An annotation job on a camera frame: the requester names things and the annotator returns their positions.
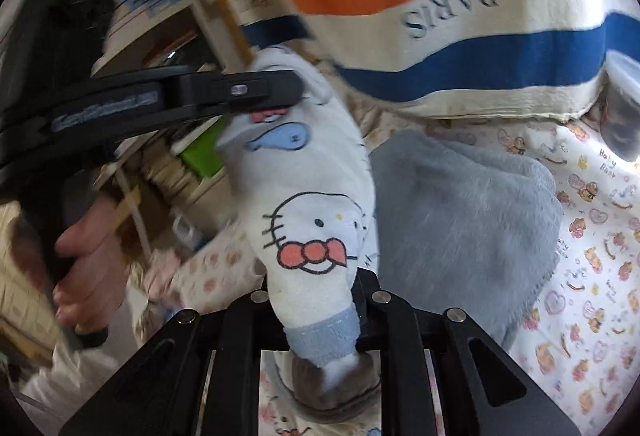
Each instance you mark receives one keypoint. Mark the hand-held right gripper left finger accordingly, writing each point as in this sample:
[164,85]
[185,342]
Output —
[250,311]

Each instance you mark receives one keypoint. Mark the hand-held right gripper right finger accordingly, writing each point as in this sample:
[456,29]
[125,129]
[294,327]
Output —
[370,311]

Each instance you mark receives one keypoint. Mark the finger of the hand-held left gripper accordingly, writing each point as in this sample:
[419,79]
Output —
[240,91]

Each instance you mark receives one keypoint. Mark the white cat print pants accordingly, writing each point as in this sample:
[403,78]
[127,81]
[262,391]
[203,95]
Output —
[310,176]

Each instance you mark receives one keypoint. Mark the person's left hand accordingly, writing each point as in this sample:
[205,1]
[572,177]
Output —
[95,256]

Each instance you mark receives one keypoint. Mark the green book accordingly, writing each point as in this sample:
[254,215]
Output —
[200,158]

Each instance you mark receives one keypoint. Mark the black screen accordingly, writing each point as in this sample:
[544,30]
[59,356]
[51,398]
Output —
[55,16]

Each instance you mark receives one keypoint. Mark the wooden bookshelf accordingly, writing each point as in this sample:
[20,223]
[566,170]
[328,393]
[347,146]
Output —
[150,41]

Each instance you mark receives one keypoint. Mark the grey fleece blanket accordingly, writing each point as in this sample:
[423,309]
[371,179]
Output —
[460,216]

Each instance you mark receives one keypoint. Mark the white cloth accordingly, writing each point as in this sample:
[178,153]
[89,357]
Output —
[75,376]

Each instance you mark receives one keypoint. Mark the cream ribbed cloth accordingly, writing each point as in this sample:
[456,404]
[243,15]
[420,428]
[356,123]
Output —
[20,306]

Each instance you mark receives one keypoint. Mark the bear print bed sheet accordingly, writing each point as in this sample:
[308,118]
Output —
[590,291]

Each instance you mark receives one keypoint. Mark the translucent plastic container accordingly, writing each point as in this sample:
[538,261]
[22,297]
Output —
[622,116]

